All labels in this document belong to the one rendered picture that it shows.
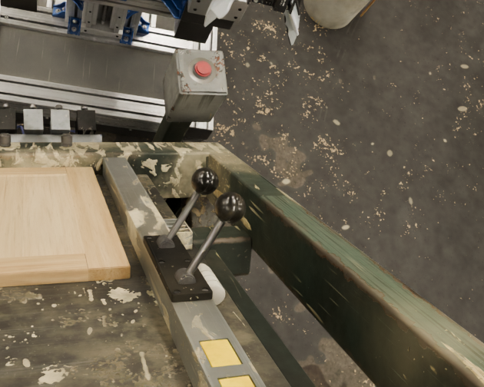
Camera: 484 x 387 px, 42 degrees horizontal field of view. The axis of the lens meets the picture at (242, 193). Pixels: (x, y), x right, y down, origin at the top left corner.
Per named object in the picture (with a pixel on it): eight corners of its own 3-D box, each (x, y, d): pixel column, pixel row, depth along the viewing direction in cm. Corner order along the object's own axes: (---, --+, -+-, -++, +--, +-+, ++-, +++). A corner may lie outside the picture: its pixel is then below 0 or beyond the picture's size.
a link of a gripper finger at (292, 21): (294, 60, 103) (277, 12, 97) (289, 41, 107) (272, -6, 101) (312, 53, 103) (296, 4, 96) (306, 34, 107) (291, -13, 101)
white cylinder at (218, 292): (225, 305, 82) (209, 280, 89) (226, 284, 81) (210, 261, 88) (203, 307, 81) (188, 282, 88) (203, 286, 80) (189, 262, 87)
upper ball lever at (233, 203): (189, 286, 79) (246, 196, 78) (197, 299, 76) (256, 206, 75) (164, 274, 78) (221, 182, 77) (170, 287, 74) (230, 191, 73)
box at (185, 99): (205, 82, 169) (223, 49, 153) (210, 124, 166) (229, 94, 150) (161, 81, 165) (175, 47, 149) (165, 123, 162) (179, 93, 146)
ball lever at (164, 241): (170, 252, 90) (219, 172, 89) (175, 262, 87) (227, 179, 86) (147, 240, 89) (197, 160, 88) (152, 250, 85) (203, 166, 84)
